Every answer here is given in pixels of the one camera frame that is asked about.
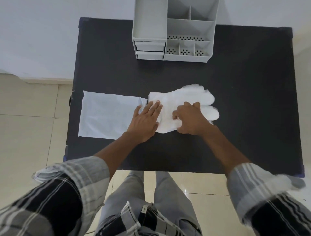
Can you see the person's right forearm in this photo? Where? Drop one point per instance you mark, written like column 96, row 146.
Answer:
column 224, row 148

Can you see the person's left forearm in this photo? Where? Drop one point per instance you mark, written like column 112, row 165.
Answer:
column 115, row 152

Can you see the person's left little finger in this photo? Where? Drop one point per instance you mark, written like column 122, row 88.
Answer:
column 137, row 110

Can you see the person's left thumb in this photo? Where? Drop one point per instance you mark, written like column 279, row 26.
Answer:
column 156, row 125

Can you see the person's right thumb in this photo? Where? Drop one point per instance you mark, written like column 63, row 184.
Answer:
column 176, row 115

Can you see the person's left middle finger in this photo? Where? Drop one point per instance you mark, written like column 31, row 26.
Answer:
column 152, row 107

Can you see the grey plastic desk organizer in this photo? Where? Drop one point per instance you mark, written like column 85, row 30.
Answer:
column 189, row 29

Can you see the grey trousers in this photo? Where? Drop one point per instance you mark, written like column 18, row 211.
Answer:
column 167, row 194

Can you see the grey organizer drawer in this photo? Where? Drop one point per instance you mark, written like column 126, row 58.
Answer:
column 149, row 46
column 149, row 56

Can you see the person's right hand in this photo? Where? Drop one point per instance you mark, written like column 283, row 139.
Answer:
column 193, row 121

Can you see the grey plaid shirt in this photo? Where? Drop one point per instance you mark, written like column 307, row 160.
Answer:
column 55, row 199

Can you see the white paper sheet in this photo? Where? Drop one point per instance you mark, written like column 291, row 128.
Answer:
column 104, row 114

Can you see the person's left hand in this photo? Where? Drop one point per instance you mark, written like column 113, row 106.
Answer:
column 142, row 126

